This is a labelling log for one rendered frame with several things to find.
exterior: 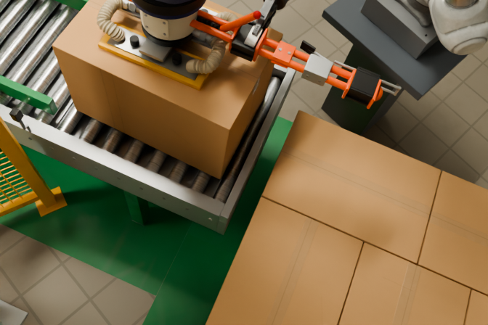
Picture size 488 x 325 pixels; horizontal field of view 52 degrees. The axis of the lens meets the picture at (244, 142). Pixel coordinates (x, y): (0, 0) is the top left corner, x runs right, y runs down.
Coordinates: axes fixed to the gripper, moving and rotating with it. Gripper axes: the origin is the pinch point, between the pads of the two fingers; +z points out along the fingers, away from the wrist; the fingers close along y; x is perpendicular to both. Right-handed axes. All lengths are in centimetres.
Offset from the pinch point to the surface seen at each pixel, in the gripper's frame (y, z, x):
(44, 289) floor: 107, 79, 48
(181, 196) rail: 48, 36, 5
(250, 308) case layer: 53, 60, -31
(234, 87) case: 12.8, 8.7, 0.5
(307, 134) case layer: 54, -9, -26
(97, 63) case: 12.5, 19.8, 40.5
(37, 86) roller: 53, 18, 74
